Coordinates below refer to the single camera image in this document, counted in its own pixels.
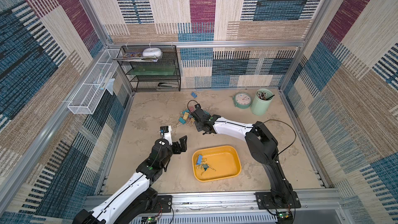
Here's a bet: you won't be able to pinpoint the pale yellow binder clip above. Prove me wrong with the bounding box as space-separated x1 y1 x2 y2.
183 112 189 120

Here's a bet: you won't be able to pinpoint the teal binder clip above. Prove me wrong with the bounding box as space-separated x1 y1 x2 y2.
201 163 216 175
174 117 186 128

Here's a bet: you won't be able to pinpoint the light blue binder clip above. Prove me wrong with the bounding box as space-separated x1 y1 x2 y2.
196 155 203 166

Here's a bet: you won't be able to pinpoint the yellow plastic storage tray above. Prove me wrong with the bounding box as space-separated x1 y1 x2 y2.
192 145 241 183

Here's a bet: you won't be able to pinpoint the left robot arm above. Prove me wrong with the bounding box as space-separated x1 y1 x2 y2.
73 135 188 224

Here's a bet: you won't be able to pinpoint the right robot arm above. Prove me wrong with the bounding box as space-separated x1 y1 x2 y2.
191 104 295 208

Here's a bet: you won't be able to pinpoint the mint green alarm clock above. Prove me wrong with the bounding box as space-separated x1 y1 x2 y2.
233 92 252 109

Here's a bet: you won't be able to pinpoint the mint green pen cup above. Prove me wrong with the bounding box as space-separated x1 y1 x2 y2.
250 89 274 116

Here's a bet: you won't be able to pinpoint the black mesh desk shelf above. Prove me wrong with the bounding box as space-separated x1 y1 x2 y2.
116 45 181 92

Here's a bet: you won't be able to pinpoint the pens in cup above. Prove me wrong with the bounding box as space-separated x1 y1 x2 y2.
257 91 275 101

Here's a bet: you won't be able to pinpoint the white round tape dispenser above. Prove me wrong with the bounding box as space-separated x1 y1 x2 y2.
143 47 163 58

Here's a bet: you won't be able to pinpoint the magazines on shelf top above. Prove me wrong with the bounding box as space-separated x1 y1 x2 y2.
113 52 163 62

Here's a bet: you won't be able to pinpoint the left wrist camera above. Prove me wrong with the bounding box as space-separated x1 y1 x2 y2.
160 125 173 146

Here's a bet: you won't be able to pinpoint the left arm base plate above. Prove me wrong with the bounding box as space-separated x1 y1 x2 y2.
145 195 173 214

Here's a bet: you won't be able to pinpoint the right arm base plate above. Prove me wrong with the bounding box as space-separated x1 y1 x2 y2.
255 191 302 210

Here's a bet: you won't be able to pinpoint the white wire wall basket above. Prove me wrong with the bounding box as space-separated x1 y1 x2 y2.
67 49 119 115

